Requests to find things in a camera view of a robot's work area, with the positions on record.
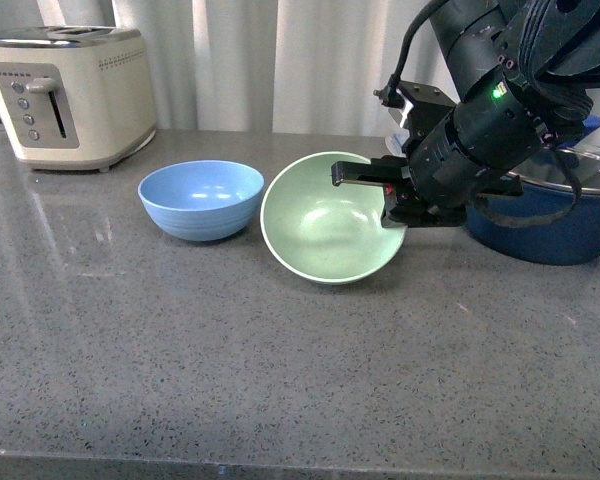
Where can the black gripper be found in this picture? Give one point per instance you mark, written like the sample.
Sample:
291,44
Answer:
466,154

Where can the green bowl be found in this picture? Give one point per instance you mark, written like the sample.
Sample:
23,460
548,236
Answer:
325,233

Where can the blue bowl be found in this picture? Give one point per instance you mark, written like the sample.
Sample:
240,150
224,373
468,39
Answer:
202,200

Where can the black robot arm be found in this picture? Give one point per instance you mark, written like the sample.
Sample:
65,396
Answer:
522,70

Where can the clear plastic storage container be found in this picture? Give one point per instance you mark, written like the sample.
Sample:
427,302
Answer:
396,141

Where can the dark blue cooking pot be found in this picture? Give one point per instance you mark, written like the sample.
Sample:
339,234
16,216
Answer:
574,239

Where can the glass pot lid blue knob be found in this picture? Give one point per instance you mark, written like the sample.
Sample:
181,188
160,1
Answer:
582,159

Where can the white curtain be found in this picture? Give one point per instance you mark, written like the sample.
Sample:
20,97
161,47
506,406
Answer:
303,67

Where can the cream two-slot toaster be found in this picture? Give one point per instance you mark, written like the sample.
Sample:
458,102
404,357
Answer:
75,97

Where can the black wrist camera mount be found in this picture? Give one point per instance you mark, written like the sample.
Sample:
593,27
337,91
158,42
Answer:
424,105

